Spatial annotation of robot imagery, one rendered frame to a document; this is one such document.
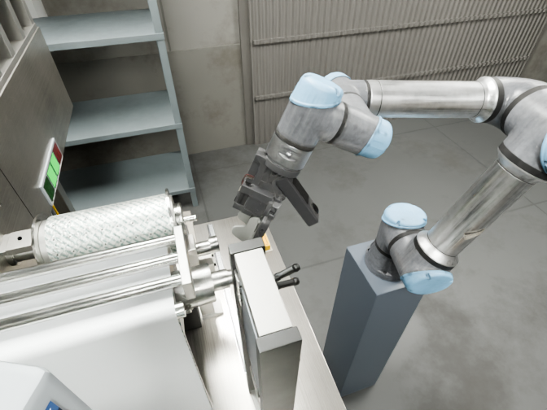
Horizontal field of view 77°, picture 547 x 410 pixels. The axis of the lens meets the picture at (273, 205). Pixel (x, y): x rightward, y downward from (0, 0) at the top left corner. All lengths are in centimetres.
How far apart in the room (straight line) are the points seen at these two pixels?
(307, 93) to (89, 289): 41
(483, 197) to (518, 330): 164
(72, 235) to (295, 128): 48
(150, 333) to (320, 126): 39
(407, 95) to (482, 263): 199
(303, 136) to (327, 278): 172
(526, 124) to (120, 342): 77
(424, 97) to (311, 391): 72
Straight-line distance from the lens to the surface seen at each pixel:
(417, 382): 205
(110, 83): 293
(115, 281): 49
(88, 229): 78
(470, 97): 84
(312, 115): 56
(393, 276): 114
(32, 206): 104
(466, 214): 88
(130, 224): 76
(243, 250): 48
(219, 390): 97
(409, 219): 102
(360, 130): 61
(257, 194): 63
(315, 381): 97
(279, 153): 59
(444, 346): 219
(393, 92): 75
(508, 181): 84
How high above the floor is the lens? 181
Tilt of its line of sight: 43 degrees down
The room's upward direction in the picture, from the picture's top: straight up
